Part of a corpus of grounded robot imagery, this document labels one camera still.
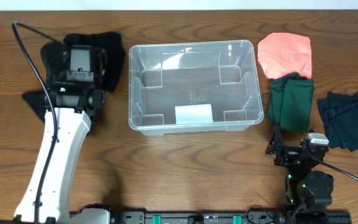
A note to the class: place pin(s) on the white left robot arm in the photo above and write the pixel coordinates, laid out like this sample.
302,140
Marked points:
72,98

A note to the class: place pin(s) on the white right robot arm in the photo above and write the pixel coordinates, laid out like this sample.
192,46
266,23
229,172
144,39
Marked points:
309,191

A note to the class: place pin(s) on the pink folded garment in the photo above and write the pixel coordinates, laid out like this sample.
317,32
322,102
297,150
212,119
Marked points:
282,53

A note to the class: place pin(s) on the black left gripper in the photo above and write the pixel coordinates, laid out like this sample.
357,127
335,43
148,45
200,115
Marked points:
103,58

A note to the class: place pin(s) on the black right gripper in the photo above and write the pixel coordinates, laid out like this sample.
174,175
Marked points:
289,152

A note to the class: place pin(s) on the dark green folded garment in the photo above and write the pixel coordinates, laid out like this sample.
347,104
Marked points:
290,102

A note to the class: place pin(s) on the clear plastic storage bin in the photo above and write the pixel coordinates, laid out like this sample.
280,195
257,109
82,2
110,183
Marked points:
193,87

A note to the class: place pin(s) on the black sparkly knit garment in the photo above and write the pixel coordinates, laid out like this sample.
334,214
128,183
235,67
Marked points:
56,58

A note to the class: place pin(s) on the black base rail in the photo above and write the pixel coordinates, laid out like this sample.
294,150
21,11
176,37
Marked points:
250,216

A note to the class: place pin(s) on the dark navy garment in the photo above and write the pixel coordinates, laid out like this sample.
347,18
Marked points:
339,114

